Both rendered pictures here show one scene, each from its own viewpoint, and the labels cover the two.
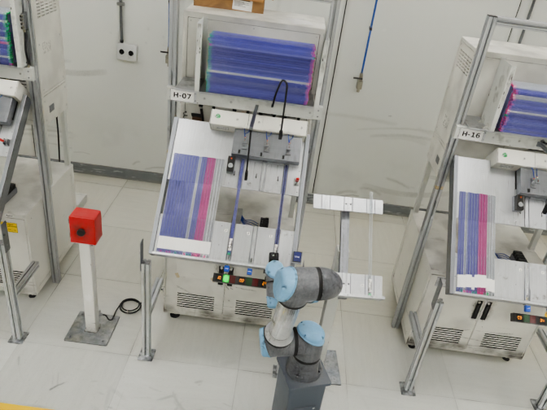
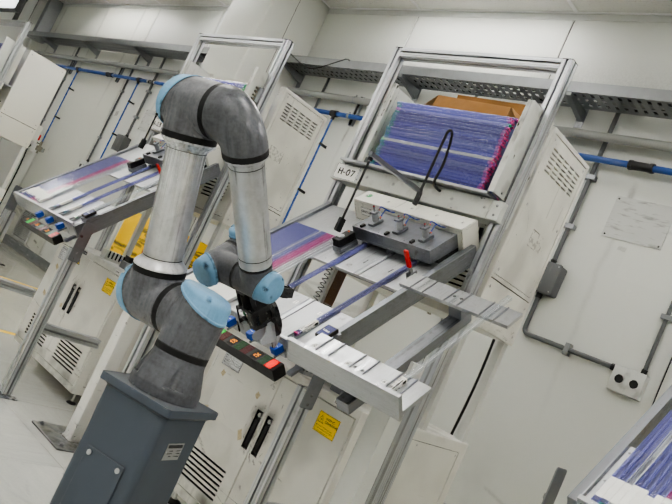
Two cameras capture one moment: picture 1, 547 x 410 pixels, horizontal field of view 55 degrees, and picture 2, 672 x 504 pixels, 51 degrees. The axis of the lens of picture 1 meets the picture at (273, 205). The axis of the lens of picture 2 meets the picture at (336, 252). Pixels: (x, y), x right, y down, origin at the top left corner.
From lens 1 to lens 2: 2.08 m
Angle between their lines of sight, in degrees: 55
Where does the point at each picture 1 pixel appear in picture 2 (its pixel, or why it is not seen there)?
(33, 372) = not seen: outside the picture
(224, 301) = (233, 486)
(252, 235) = (298, 305)
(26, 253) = (99, 326)
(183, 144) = (313, 221)
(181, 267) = (216, 395)
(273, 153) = (404, 236)
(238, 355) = not seen: outside the picture
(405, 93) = not seen: outside the picture
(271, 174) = (386, 265)
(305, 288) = (191, 84)
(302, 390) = (119, 388)
